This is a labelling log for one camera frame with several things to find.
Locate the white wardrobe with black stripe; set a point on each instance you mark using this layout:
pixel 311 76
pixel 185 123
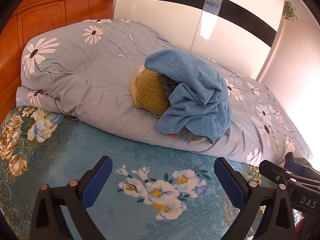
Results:
pixel 162 12

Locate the teal floral blanket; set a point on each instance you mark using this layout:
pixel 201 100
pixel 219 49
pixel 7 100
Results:
pixel 75 150

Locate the green plant wall decal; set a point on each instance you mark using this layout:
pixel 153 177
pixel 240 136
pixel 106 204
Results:
pixel 290 10

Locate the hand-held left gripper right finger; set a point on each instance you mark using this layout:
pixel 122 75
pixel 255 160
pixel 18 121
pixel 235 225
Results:
pixel 228 177

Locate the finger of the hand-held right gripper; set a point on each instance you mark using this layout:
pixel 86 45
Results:
pixel 270 171
pixel 298 167

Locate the grey floral duvet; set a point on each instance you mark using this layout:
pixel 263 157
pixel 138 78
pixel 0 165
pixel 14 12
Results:
pixel 87 80

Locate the blue towel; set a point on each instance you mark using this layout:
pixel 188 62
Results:
pixel 195 80

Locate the yellow knit garment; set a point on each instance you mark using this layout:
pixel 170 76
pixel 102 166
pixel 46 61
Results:
pixel 150 90

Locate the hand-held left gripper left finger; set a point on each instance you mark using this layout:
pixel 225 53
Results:
pixel 100 177

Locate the wooden headboard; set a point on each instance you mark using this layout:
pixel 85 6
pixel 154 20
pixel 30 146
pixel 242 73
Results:
pixel 37 17

